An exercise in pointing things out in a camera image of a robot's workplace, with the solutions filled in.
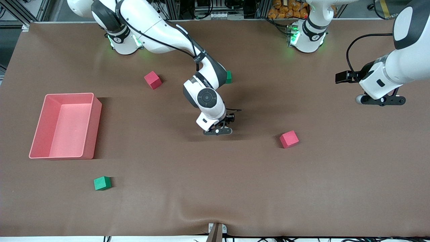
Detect white power strip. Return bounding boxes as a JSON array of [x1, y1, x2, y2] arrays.
[[195, 12, 244, 19]]

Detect metal bracket with brown post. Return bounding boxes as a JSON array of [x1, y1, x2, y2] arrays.
[[208, 223, 228, 242]]

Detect pile of orange objects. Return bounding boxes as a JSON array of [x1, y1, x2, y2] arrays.
[[268, 0, 309, 19]]

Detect pink plastic bin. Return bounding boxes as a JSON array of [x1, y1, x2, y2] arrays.
[[29, 93, 102, 160]]

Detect aluminium frame post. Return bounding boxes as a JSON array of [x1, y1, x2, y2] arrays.
[[255, 0, 271, 19], [165, 0, 182, 21]]

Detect pink-red cube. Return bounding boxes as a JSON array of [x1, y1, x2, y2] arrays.
[[279, 130, 299, 149], [144, 71, 162, 90]]

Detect brown table mat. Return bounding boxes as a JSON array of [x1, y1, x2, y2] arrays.
[[0, 19, 430, 237]]

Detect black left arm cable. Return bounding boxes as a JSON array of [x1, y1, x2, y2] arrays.
[[346, 33, 394, 79]]

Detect aluminium frame profile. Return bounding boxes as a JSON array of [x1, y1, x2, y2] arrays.
[[0, 0, 51, 22]]

